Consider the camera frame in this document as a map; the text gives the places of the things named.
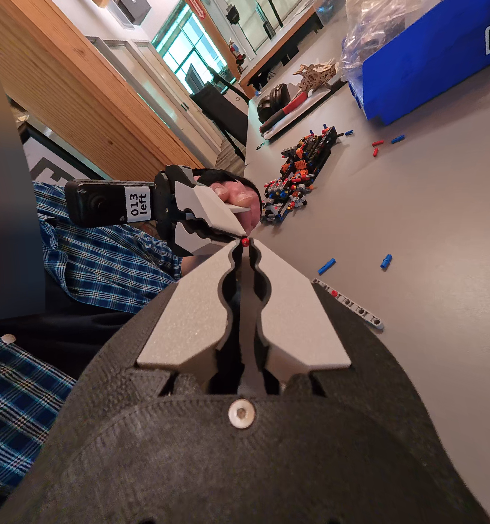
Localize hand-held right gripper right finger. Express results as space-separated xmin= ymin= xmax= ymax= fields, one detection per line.
xmin=249 ymin=239 xmax=352 ymax=394

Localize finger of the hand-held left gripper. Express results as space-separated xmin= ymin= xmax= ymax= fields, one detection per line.
xmin=174 ymin=180 xmax=251 ymax=238
xmin=174 ymin=217 xmax=239 ymax=258

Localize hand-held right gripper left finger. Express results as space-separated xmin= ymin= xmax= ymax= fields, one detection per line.
xmin=136 ymin=241 xmax=245 ymax=394

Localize grey lego beam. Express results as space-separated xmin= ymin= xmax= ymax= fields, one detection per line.
xmin=312 ymin=278 xmax=385 ymax=331

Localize person's left forearm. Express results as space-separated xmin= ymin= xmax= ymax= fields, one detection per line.
xmin=33 ymin=182 xmax=184 ymax=308

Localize partly built lego vehicle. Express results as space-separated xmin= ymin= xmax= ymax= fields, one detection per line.
xmin=260 ymin=124 xmax=345 ymax=225

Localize person's left hand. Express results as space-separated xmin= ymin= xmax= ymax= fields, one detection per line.
xmin=194 ymin=168 xmax=264 ymax=239

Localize black and white marker board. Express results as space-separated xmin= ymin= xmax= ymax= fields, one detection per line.
xmin=20 ymin=122 xmax=116 ymax=186

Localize black chair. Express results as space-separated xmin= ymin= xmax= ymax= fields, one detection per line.
xmin=189 ymin=81 xmax=250 ymax=161

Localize person's dark clothing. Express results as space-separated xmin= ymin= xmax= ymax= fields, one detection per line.
xmin=0 ymin=278 xmax=147 ymax=381

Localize black ear muffs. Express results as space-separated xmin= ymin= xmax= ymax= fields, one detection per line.
xmin=256 ymin=84 xmax=290 ymax=123

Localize red and black hand tool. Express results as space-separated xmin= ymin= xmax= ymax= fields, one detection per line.
xmin=260 ymin=92 xmax=311 ymax=135

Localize white flat tray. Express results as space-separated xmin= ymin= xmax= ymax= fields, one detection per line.
xmin=265 ymin=80 xmax=349 ymax=142

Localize large window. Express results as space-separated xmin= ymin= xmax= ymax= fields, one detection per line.
xmin=152 ymin=3 xmax=231 ymax=96

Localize wooden puzzle model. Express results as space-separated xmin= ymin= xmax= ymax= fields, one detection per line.
xmin=293 ymin=59 xmax=338 ymax=94

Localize wooden background table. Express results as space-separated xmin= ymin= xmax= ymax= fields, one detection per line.
xmin=239 ymin=7 xmax=325 ymax=99

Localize person in plaid shirt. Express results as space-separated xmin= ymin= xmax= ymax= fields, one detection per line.
xmin=0 ymin=323 xmax=77 ymax=498

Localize clear plastic bag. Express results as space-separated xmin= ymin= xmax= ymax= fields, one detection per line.
xmin=340 ymin=0 xmax=446 ymax=82

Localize blue cardboard box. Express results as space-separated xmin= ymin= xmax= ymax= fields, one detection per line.
xmin=347 ymin=0 xmax=490 ymax=126

